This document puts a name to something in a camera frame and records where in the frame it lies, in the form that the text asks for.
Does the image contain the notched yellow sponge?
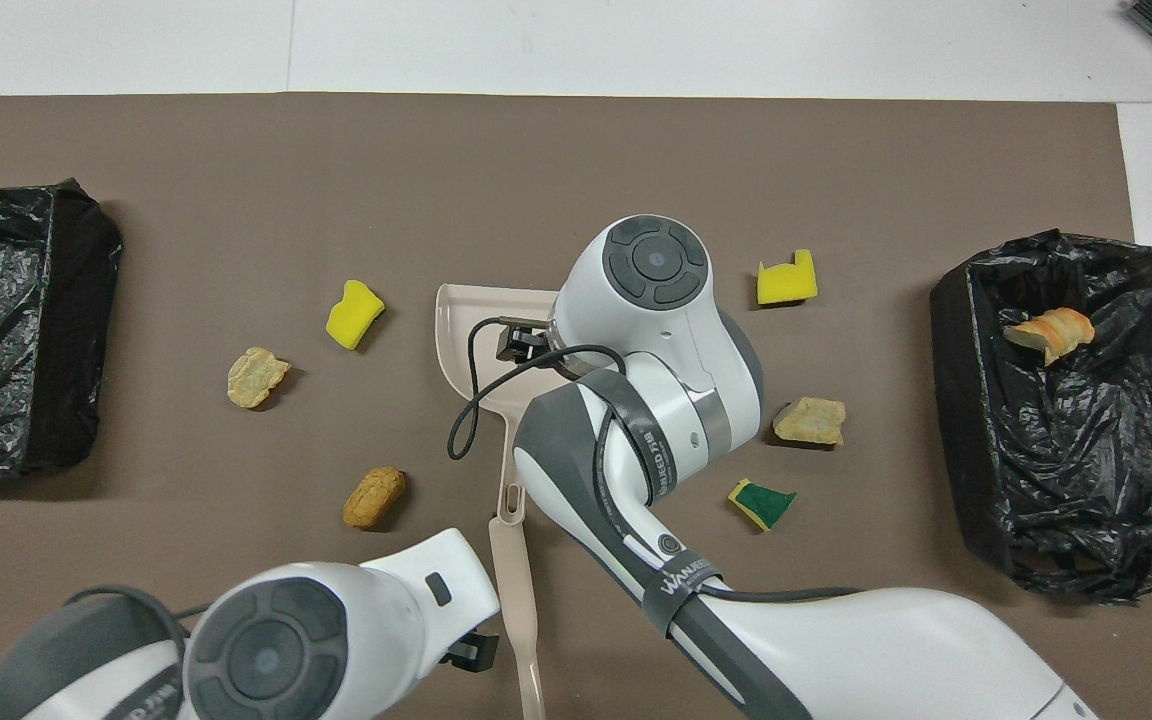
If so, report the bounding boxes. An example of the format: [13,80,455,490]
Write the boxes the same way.
[756,248,819,307]

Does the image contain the beige hand brush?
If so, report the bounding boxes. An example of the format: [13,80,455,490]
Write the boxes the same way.
[488,514,548,720]

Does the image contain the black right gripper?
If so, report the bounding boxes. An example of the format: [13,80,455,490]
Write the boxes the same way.
[493,322,550,364]

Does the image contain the brown bread bun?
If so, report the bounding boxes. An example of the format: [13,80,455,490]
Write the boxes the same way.
[342,466,407,529]

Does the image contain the yellow sponge chunk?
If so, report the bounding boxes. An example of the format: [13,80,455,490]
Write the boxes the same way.
[325,280,386,353]

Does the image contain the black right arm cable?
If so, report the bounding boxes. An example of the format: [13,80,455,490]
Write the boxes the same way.
[446,316,862,603]

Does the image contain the brown table mat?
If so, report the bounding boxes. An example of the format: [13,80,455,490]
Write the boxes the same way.
[0,93,1152,720]

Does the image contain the bin covered by black bag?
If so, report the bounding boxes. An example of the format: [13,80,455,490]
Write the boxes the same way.
[0,178,124,479]

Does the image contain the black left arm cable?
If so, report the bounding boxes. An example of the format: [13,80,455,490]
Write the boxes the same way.
[64,585,209,643]

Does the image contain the tan toast piece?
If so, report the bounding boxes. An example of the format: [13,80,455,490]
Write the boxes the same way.
[772,396,847,447]

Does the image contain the orange croissant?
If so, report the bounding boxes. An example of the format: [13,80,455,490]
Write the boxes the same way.
[1002,307,1096,366]

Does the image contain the pale bread chunk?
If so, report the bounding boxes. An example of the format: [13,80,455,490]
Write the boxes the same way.
[226,346,292,409]

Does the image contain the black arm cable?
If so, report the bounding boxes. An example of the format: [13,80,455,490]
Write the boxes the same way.
[446,316,862,603]
[64,585,209,643]

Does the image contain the beige plastic dustpan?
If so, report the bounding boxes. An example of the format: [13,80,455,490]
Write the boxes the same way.
[434,283,563,527]

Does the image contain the green and yellow sponge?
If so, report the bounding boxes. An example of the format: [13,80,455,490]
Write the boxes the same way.
[727,478,797,532]

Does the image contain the open bin with black bag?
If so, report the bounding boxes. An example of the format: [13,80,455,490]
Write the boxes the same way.
[929,229,1152,604]

